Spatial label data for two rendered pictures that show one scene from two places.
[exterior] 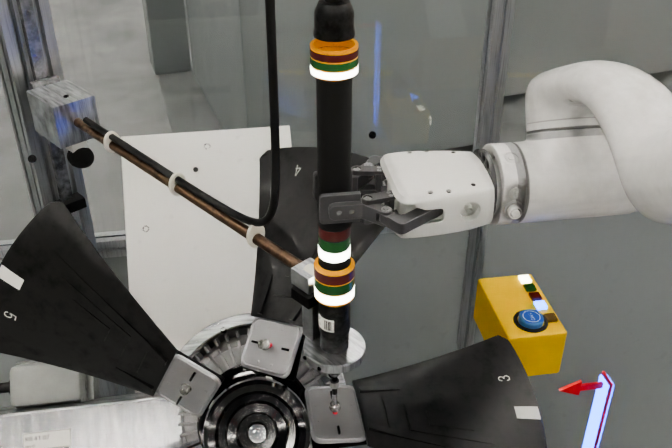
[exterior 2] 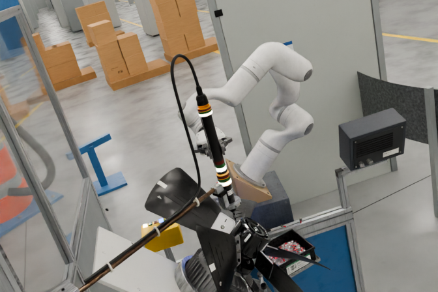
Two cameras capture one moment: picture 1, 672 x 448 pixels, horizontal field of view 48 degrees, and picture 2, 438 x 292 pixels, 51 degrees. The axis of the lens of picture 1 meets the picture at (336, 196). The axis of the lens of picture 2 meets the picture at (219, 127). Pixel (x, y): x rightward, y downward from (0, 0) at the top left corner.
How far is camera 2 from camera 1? 1.46 m
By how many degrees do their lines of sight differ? 76
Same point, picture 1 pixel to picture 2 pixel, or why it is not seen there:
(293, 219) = (178, 204)
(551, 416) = not seen: outside the picture
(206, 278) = (160, 281)
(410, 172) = not seen: hidden behind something
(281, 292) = (205, 216)
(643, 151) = (232, 90)
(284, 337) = (221, 220)
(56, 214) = (199, 229)
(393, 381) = not seen: hidden behind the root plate
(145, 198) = (125, 282)
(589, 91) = (210, 94)
